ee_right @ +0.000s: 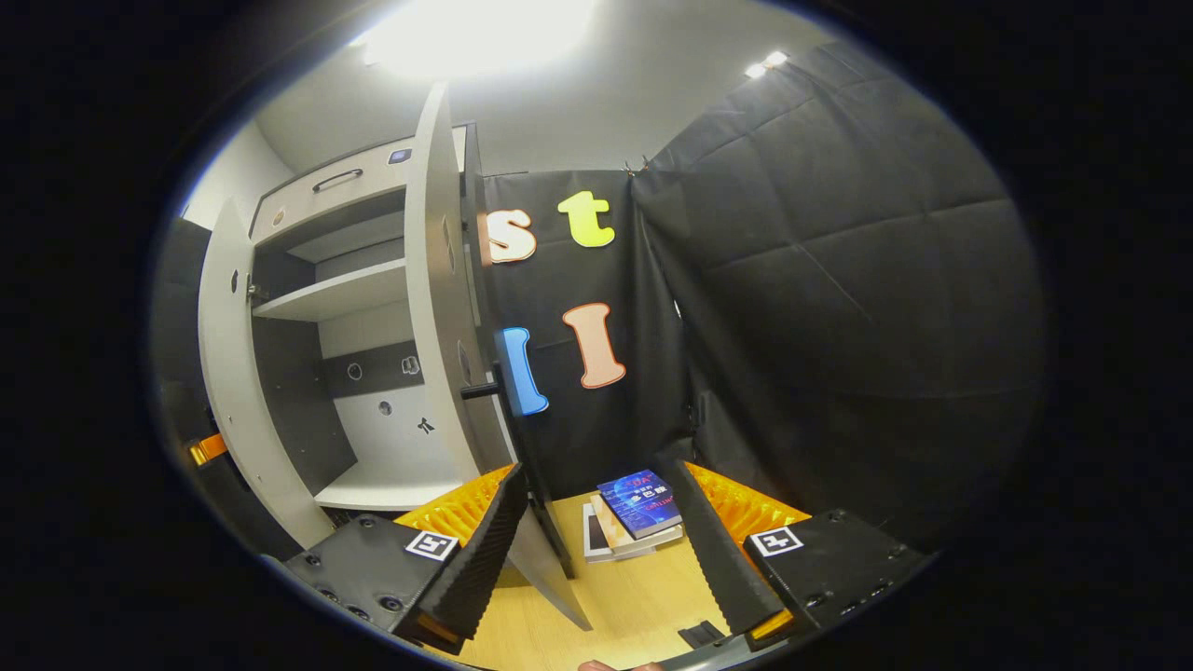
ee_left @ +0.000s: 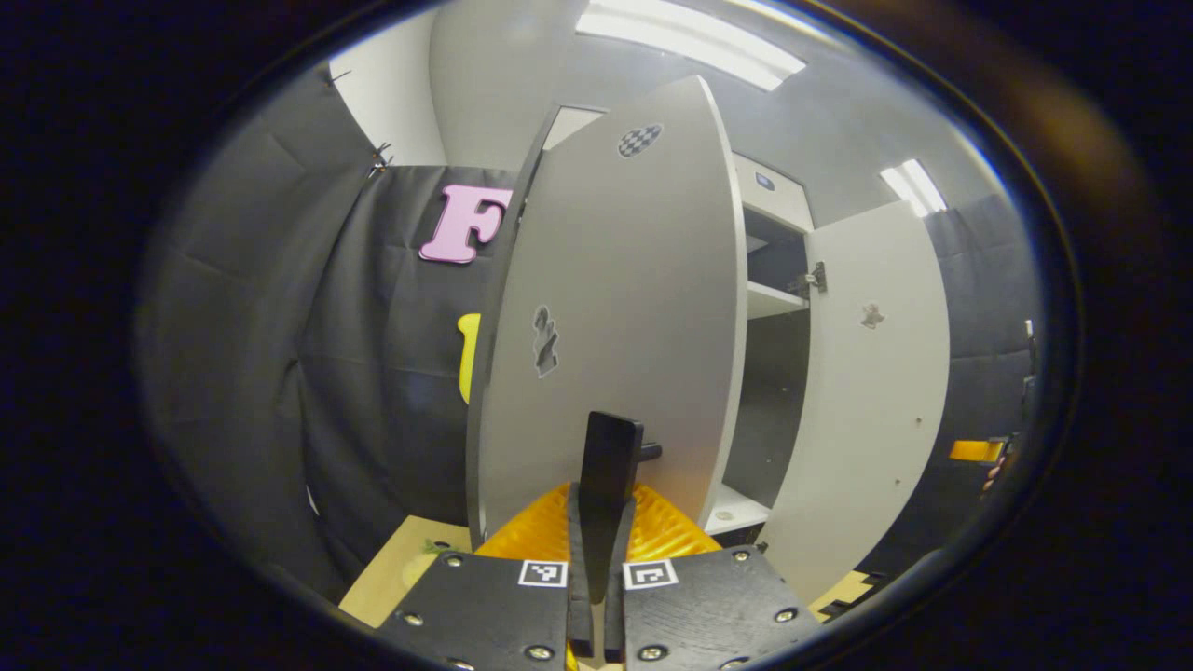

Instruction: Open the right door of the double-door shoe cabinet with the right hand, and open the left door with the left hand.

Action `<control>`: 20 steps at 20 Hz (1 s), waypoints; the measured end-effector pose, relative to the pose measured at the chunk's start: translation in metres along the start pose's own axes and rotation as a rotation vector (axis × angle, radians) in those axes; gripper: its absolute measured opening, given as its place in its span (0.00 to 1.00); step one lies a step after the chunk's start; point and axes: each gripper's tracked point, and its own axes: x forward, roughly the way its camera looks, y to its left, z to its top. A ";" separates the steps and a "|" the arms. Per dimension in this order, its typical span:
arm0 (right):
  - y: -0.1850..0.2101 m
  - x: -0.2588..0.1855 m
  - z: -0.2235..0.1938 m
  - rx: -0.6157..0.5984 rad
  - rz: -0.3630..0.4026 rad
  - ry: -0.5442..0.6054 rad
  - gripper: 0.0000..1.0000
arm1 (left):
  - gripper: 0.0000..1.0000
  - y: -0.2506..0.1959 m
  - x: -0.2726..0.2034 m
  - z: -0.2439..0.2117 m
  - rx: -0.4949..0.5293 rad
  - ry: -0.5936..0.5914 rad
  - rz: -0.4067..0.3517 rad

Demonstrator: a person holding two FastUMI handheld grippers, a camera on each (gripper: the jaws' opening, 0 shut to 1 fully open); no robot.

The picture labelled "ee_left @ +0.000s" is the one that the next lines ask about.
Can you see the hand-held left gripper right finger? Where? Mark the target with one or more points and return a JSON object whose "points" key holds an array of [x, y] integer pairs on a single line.
{"points": [[708, 615]]}

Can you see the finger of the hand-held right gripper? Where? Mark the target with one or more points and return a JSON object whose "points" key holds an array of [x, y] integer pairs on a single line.
{"points": [[974, 450]]}

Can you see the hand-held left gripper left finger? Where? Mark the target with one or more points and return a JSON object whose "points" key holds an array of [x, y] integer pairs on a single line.
{"points": [[485, 615]]}

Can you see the grey double-door shoe cabinet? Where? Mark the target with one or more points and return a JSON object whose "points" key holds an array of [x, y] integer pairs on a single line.
{"points": [[769, 401]]}

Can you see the metal door hinge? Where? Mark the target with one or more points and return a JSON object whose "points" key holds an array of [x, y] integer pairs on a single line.
{"points": [[809, 280]]}

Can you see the white cabinet shelf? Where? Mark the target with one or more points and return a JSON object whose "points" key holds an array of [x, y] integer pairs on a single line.
{"points": [[774, 300]]}

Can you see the dark upright stand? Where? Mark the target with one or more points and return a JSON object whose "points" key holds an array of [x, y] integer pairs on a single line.
{"points": [[1029, 373]]}

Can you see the small ceiling light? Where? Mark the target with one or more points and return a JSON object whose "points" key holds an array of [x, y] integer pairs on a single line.
{"points": [[915, 186]]}

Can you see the black backdrop cloth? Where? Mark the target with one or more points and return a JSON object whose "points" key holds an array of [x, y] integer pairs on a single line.
{"points": [[261, 373]]}

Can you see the black cloth clip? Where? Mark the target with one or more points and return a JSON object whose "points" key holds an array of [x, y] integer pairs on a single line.
{"points": [[378, 160], [340, 76]]}

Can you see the long ceiling light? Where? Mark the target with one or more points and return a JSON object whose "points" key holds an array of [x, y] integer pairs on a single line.
{"points": [[690, 37]]}

